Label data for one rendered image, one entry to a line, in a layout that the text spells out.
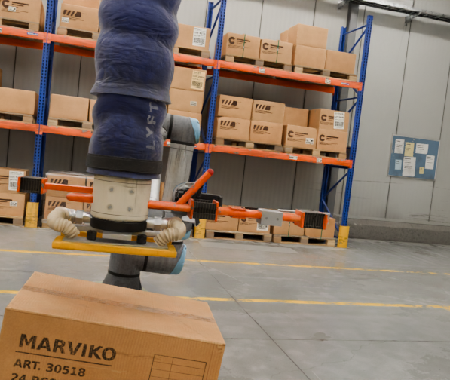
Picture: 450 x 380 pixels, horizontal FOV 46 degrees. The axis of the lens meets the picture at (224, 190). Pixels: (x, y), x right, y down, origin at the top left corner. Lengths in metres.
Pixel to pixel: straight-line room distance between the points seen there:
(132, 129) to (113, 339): 0.58
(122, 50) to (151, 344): 0.81
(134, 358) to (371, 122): 10.45
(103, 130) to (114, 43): 0.24
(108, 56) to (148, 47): 0.12
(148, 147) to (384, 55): 10.57
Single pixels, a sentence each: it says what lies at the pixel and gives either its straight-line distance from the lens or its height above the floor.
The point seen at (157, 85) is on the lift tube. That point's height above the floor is 1.64.
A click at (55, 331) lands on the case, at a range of 1.52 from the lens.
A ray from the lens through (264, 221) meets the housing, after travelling 1.65.
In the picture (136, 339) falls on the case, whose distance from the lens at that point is 1.52.
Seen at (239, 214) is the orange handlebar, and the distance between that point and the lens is 1.63.
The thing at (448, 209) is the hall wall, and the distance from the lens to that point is 12.88.
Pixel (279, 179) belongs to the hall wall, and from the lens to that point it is 10.80.
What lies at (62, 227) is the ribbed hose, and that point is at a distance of 1.52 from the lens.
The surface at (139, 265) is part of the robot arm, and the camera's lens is 2.47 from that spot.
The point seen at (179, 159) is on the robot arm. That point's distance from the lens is 2.43.
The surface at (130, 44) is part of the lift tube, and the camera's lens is 1.52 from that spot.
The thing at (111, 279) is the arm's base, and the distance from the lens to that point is 2.49.
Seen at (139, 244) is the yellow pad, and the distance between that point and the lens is 1.52.
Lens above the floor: 1.47
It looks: 4 degrees down
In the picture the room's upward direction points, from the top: 6 degrees clockwise
